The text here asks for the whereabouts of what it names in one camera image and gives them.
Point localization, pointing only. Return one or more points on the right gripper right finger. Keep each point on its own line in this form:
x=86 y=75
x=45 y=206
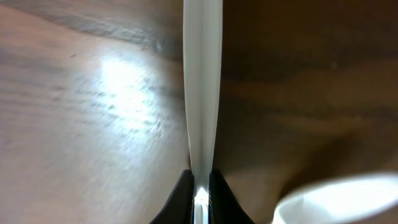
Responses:
x=223 y=206

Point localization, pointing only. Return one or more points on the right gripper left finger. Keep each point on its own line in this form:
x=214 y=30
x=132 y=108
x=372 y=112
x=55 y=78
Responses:
x=178 y=208

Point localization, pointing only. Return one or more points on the white spoon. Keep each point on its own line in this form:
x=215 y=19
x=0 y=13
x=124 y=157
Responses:
x=344 y=200

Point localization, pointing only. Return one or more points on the white spoon angled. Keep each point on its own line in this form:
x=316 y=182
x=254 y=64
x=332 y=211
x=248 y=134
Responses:
x=202 y=53

